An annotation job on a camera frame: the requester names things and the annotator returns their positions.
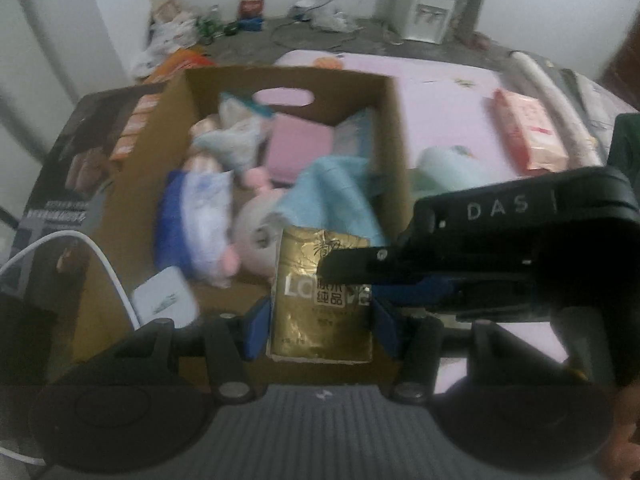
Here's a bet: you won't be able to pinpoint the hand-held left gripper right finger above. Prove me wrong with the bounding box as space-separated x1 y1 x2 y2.
372 300 531 402

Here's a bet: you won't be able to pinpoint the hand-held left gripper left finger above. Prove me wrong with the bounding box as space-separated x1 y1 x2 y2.
117 297 273 402

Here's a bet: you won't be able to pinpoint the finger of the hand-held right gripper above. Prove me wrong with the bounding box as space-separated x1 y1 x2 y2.
318 243 427 287
372 271 532 312

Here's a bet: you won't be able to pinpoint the gold tissue packet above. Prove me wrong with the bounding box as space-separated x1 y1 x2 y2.
269 226 374 364

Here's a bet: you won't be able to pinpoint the blue white plush doll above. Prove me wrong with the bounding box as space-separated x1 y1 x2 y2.
152 167 237 283

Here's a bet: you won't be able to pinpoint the brown cardboard box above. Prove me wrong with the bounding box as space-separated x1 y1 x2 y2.
70 65 413 396

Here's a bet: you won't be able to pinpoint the person's right hand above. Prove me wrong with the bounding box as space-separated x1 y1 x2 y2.
616 389 640 480

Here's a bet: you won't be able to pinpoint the light blue towel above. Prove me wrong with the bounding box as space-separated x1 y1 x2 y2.
274 155 387 252

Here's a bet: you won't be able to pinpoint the pink white plush toy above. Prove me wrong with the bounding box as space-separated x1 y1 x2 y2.
220 165 301 281

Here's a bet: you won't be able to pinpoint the small white box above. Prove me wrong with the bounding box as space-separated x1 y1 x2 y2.
131 266 198 328

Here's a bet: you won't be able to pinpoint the dark grey bedding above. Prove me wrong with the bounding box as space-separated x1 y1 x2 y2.
609 112 640 191

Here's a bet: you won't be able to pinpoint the mint green roll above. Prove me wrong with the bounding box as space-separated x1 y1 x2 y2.
412 144 507 198

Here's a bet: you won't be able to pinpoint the pink wet wipes packet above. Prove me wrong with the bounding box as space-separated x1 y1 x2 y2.
492 87 571 175

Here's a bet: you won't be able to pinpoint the plaid grey blanket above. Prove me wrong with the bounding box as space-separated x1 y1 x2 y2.
560 67 638 166

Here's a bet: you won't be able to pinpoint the rolled white mat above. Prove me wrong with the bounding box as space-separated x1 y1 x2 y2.
510 50 607 167

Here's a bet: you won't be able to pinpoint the brown wooden door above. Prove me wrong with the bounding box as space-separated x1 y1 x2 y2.
599 25 640 112

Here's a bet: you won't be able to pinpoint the teal white printed packet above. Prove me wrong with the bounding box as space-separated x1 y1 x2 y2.
219 91 277 127

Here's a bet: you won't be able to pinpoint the white plastic floor bag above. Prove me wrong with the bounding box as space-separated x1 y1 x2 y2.
311 6 359 32

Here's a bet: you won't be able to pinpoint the white water dispenser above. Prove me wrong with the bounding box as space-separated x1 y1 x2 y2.
374 0 483 44

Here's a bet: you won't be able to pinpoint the orange plastic bag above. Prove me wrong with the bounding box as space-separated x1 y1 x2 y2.
144 47 217 86

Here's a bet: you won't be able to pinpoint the green bottles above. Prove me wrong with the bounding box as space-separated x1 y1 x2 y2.
196 9 227 42

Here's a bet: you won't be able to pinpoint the white bag of clutter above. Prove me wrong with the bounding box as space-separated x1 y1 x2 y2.
131 0 202 77

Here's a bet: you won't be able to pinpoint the white cable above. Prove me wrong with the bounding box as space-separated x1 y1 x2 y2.
0 230 143 463

